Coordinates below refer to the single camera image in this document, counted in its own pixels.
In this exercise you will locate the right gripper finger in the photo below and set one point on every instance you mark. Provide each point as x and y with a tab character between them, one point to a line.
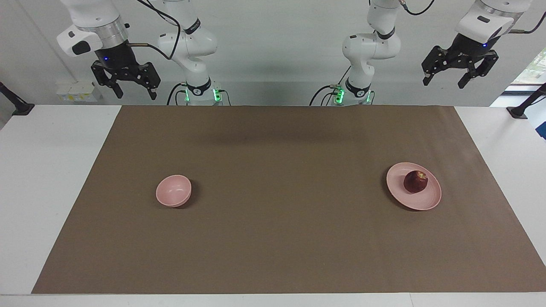
150	79
104	76

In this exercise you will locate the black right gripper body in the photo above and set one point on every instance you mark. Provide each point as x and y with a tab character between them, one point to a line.
115	57

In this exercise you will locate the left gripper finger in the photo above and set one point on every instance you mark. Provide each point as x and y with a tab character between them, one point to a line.
435	59
484	68

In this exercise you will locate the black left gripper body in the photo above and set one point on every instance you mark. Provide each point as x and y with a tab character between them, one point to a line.
467	51

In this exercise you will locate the red apple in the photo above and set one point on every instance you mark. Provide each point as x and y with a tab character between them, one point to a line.
414	182

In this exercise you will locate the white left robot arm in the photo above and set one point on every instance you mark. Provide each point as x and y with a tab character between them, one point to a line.
371	47

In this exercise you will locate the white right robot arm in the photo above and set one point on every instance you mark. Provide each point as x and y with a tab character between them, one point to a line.
192	47

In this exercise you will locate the pink bowl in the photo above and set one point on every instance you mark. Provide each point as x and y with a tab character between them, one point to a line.
170	192

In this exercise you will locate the pink plate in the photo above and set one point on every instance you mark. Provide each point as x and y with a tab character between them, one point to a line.
428	200

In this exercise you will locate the white box stack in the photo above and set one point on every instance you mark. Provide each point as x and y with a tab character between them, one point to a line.
79	91

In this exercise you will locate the blue object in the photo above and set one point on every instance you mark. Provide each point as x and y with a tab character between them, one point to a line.
541	130

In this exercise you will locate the brown table mat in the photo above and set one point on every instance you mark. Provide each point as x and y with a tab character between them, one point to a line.
273	230

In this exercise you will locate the black camera stand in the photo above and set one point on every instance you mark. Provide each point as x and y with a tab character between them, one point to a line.
522	110
19	108

